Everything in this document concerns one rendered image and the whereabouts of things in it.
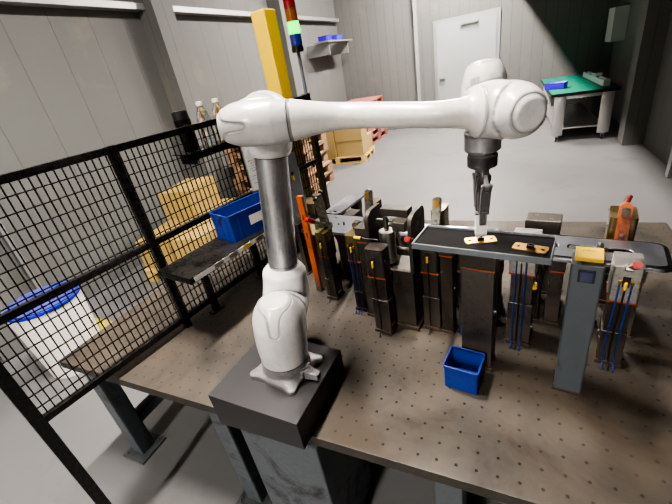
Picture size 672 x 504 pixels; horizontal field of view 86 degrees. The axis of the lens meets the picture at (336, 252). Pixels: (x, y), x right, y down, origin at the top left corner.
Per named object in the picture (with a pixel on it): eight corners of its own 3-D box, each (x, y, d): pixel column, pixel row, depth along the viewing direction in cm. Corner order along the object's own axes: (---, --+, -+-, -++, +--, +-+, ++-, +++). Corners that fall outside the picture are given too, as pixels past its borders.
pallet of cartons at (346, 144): (326, 155, 784) (320, 122, 753) (378, 151, 734) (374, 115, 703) (308, 167, 717) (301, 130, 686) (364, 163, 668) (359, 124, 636)
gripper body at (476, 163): (502, 153, 89) (500, 189, 93) (493, 145, 96) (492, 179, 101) (470, 157, 90) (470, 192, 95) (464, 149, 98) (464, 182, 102)
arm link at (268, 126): (282, 92, 82) (289, 90, 94) (204, 100, 82) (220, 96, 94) (291, 151, 88) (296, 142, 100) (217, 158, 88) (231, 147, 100)
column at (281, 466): (348, 559, 139) (316, 451, 109) (281, 529, 152) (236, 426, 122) (373, 481, 163) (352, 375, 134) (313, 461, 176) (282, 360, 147)
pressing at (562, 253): (666, 241, 119) (667, 237, 118) (676, 277, 103) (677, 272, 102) (323, 214, 193) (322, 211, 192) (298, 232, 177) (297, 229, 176)
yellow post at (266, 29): (342, 304, 288) (285, 6, 197) (330, 318, 275) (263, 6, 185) (323, 300, 297) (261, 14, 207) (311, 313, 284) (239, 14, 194)
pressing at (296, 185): (309, 215, 192) (295, 151, 177) (295, 224, 184) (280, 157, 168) (308, 215, 192) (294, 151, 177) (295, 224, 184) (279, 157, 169)
